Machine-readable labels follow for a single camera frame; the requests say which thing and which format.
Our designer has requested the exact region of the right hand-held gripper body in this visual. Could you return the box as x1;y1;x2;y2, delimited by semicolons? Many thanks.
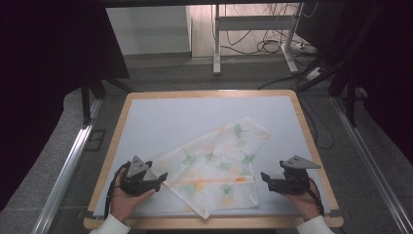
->
274;155;322;196

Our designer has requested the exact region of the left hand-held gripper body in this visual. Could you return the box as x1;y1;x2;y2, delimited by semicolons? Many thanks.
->
121;155;162;197

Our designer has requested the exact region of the white leaf-print cloth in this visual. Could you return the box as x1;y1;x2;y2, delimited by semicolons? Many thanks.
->
149;116;271;219

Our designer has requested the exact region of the person's right hand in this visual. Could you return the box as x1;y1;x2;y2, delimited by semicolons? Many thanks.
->
281;179;322;222

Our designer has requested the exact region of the person's left hand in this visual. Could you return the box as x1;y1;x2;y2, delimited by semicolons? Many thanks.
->
110;169;157;223

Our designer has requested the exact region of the pale blue table mat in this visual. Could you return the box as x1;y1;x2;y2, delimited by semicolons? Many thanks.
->
93;96;331;218

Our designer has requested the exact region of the black metal stand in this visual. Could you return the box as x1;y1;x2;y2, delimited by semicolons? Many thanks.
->
79;72;134;128
296;6;358;128

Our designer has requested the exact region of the wooden-edged table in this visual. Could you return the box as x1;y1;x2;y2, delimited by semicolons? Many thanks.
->
83;90;345;230

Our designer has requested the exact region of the white power strip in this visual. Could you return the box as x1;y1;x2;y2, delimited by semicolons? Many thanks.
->
305;66;324;82
290;42;318;55

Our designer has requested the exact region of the white cabinet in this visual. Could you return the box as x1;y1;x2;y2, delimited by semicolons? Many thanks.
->
105;5;193;57

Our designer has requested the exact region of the black curtain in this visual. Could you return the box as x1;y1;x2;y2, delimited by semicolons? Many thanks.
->
324;0;413;164
0;0;131;209

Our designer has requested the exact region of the right hand-held gripper black cable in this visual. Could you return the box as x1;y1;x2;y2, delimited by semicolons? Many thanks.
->
308;178;325;217

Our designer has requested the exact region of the thin black floor cable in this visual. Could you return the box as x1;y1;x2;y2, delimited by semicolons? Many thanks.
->
298;94;335;150

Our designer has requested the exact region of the black floor bracket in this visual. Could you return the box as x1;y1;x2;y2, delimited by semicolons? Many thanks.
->
85;129;107;152

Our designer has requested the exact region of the aluminium floor rail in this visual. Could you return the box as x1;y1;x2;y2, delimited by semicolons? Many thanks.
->
330;96;413;234
32;97;105;234

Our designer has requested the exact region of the tangle of black floor cables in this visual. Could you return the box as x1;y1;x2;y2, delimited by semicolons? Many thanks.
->
223;3;319;57

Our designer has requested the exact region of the white metal desk frame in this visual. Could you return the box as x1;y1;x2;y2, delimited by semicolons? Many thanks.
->
212;3;300;76

